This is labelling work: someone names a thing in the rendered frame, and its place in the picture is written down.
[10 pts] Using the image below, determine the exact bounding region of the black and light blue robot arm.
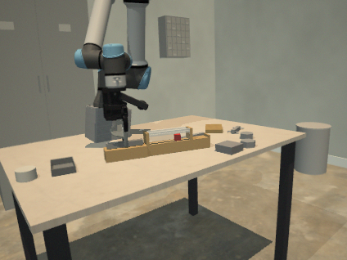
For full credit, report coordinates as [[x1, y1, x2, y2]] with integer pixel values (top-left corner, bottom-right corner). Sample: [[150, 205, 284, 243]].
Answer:
[[74, 0, 151, 108]]

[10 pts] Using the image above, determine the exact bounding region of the grey cylinder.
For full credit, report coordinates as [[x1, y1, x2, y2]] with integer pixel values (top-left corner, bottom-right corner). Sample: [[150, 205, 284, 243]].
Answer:
[[15, 165, 38, 183]]

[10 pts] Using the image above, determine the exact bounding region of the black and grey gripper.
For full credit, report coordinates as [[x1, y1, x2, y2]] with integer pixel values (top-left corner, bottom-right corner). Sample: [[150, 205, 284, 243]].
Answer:
[[102, 87, 128, 146]]

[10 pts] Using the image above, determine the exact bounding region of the brown wooden board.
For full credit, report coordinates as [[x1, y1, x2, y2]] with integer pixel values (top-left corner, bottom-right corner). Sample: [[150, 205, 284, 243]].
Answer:
[[205, 124, 223, 133]]

